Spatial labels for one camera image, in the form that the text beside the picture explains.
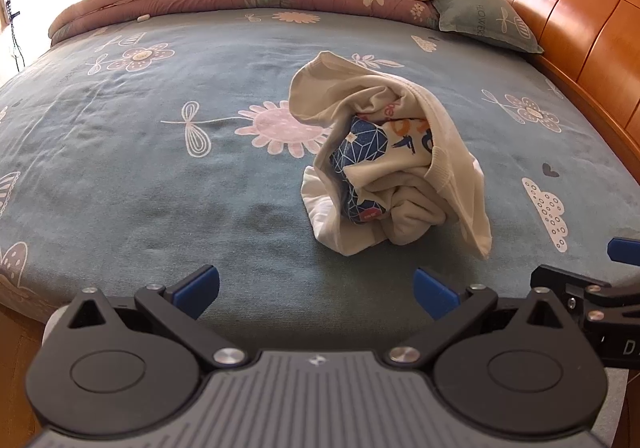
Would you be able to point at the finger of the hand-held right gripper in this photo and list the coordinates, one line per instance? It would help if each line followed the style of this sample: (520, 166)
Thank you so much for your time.
(625, 250)
(550, 275)

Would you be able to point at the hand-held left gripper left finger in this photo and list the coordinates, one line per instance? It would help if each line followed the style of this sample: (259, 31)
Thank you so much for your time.
(197, 290)

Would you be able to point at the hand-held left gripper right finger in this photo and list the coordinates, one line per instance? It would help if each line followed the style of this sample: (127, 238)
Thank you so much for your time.
(435, 293)

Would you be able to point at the white long-sleeve printed shirt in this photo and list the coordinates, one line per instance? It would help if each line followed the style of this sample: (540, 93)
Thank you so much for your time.
(320, 93)

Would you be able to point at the wooden bed headboard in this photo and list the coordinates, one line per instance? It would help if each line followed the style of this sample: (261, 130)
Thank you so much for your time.
(575, 28)

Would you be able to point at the teal flower-print pillow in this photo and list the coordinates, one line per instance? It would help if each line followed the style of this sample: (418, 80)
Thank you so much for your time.
(480, 18)

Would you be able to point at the white power strip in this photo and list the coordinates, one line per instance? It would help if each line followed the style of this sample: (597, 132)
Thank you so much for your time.
(7, 8)

